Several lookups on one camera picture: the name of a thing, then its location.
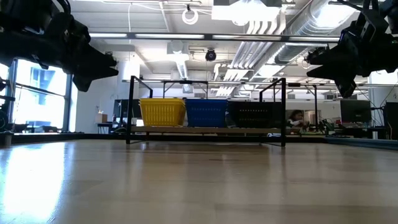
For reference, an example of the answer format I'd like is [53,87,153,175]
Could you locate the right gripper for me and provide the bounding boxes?
[306,9,398,98]

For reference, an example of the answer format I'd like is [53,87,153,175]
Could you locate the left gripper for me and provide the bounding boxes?
[43,12,119,93]

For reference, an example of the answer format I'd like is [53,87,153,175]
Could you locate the blue plastic basket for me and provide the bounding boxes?
[185,101,229,106]
[185,98,229,103]
[185,105,228,128]

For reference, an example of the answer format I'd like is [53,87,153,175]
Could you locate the black metal rack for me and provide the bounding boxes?
[287,82,318,127]
[162,79,210,100]

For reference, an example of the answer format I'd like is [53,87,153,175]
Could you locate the black computer monitor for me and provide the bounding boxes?
[340,99,373,124]
[384,101,398,141]
[113,98,142,121]

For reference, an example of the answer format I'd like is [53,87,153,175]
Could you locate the large window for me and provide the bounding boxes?
[0,57,74,134]

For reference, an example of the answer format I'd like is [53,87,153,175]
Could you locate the person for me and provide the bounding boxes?
[286,109,308,129]

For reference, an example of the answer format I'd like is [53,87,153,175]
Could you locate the blue-grey metal cart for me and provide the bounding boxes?
[325,136,398,151]

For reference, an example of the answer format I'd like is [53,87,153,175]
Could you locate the long linear ceiling light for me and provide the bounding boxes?
[88,32,340,43]

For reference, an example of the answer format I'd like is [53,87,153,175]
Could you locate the white ceiling pipe bundle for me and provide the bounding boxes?
[231,18,282,71]

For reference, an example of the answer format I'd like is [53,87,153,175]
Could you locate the black wheeled equipment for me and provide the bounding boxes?
[0,93,16,133]

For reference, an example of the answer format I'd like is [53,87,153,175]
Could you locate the silver ventilation duct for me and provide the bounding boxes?
[273,0,358,65]

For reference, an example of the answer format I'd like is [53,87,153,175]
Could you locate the black metal rig frame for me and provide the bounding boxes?
[0,133,327,144]

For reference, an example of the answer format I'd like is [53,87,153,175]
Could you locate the white ceiling vent duct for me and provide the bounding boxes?
[167,40,193,93]

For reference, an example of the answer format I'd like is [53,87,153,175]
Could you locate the white coiled cable ring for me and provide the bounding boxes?
[182,8,199,26]

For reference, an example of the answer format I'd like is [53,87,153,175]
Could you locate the wooden shelf black metal frame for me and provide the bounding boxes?
[126,75,287,147]

